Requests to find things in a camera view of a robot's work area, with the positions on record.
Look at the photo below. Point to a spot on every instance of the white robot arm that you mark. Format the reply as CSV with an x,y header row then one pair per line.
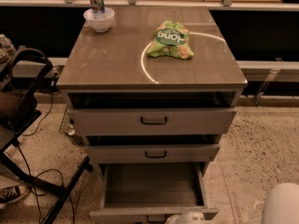
x,y
281,206

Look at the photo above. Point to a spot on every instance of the grey drawer cabinet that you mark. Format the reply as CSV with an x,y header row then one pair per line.
x,y
113,71

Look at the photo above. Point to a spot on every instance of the green snack bag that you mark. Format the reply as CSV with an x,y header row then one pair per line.
x,y
171,39

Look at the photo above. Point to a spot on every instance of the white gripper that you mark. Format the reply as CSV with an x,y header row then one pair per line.
x,y
191,218

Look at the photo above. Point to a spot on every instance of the white bowl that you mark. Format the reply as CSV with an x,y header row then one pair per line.
x,y
100,23

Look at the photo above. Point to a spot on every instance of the clear acrylic bracket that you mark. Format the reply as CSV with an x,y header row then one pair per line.
x,y
273,71

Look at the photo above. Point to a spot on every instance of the black white sneaker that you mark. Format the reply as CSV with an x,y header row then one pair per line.
x,y
13,194

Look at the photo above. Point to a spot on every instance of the silver drink can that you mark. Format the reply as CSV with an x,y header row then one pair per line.
x,y
98,8

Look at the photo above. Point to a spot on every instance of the wire mesh basket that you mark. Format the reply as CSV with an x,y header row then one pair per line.
x,y
67,128

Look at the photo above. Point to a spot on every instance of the clear water bottle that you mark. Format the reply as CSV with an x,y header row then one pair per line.
x,y
7,45

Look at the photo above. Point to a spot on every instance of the grey drawer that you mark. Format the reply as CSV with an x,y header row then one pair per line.
x,y
150,193
152,153
165,121

